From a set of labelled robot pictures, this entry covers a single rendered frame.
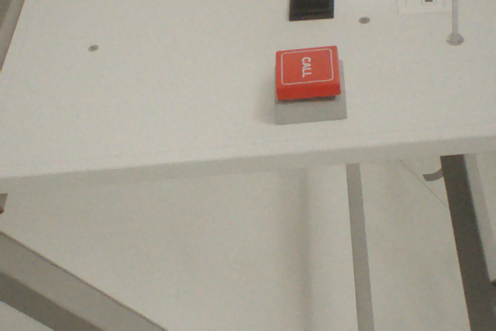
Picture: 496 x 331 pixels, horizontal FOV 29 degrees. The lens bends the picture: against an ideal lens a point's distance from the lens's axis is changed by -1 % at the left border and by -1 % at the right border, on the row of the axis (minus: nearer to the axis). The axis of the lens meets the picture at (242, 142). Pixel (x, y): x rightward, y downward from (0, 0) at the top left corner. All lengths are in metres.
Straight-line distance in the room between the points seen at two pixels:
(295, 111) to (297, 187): 0.57
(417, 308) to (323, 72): 2.54
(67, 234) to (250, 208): 0.32
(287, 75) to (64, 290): 0.31
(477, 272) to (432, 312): 2.17
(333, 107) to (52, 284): 0.32
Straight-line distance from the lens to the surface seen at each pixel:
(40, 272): 0.90
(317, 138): 0.74
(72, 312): 0.91
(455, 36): 0.82
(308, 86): 0.74
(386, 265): 3.21
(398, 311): 3.14
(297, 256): 1.22
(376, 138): 0.74
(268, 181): 1.26
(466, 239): 1.21
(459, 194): 1.26
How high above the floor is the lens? 1.42
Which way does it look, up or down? 29 degrees down
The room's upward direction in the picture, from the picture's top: 55 degrees clockwise
